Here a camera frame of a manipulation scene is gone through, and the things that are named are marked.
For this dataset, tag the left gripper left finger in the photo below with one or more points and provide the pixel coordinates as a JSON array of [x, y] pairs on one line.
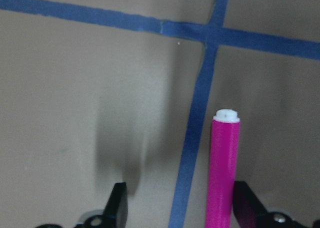
[[115, 213]]

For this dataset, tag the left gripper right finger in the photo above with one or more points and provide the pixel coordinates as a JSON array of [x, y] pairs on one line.
[[247, 208]]

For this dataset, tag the pink marker pen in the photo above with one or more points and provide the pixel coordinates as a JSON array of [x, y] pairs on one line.
[[224, 142]]

